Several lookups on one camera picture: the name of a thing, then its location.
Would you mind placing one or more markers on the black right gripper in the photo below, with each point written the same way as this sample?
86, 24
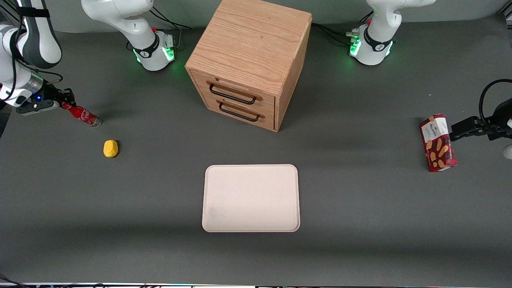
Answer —
52, 95

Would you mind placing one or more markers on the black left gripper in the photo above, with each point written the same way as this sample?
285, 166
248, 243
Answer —
490, 125

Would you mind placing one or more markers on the red coke bottle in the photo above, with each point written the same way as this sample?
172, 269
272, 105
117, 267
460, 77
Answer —
82, 114

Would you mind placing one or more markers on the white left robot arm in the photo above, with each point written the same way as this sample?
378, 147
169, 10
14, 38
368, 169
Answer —
380, 28

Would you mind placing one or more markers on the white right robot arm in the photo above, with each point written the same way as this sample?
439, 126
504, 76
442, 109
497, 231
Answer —
120, 16

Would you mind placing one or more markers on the beige plastic tray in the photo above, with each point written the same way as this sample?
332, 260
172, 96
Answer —
251, 198

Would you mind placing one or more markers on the red cookie box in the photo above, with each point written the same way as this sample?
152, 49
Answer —
438, 143

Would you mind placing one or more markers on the yellow oval toy fruit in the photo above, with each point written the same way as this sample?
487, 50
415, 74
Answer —
110, 148

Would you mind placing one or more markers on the wooden drawer front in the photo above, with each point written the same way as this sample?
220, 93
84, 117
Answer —
240, 90
248, 116

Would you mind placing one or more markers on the wooden two-drawer cabinet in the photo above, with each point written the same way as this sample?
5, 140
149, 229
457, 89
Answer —
248, 44

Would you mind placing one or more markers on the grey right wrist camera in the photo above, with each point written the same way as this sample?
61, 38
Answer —
36, 108

